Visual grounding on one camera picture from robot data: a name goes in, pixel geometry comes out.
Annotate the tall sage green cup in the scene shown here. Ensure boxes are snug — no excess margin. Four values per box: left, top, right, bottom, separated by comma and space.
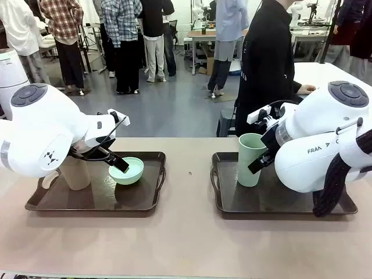
237, 133, 268, 187

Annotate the mint green bowl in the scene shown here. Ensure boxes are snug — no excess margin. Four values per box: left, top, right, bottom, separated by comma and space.
108, 156, 145, 186

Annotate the person in black tee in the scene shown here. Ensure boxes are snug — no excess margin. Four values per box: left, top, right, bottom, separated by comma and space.
138, 0, 177, 84

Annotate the dark brown handled tray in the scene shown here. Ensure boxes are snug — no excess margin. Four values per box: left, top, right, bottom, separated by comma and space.
210, 151, 359, 220
24, 151, 167, 219

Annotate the grey plastic stool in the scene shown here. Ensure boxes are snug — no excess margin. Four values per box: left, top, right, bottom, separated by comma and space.
216, 108, 238, 137

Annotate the person's left hand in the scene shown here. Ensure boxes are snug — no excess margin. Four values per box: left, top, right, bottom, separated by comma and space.
296, 84, 317, 95

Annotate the person in dark red top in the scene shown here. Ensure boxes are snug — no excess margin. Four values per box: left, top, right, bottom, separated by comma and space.
331, 0, 372, 84

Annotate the person in blue plaid shirt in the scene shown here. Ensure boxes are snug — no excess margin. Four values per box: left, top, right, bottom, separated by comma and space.
100, 0, 144, 95

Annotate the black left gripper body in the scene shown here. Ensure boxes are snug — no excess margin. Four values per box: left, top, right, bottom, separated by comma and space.
69, 135, 117, 164

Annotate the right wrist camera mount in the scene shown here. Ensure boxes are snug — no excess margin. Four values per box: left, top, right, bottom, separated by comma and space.
246, 106, 281, 128

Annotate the cardboard box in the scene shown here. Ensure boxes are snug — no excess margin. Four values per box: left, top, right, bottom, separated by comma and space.
198, 46, 216, 76

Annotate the person in white shirt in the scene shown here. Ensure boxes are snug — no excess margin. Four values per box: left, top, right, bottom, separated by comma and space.
0, 0, 51, 85

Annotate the brown workbench table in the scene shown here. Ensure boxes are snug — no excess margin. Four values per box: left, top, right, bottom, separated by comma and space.
187, 28, 251, 73

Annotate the person in black hoodie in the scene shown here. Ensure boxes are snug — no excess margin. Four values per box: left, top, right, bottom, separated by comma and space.
234, 0, 295, 137

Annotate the tall beige cup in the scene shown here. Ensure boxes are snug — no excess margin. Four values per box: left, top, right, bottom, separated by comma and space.
59, 156, 92, 191

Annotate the black pole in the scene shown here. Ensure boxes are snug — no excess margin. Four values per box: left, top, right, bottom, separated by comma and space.
319, 0, 342, 64

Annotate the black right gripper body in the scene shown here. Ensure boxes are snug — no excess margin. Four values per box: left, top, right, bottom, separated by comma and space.
256, 126, 281, 164

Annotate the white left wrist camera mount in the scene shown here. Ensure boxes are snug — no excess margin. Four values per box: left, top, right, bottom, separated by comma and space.
106, 108, 130, 127

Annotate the person in red plaid shirt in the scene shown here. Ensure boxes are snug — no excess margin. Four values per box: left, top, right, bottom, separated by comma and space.
38, 0, 85, 95

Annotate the person's left forearm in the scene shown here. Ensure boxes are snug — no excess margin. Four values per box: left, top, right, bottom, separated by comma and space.
290, 80, 303, 97

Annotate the person in light blue shirt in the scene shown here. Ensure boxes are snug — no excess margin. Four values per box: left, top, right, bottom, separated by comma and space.
207, 0, 251, 97

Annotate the black braided cable bundle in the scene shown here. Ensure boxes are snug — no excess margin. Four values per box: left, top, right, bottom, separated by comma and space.
312, 117, 372, 218

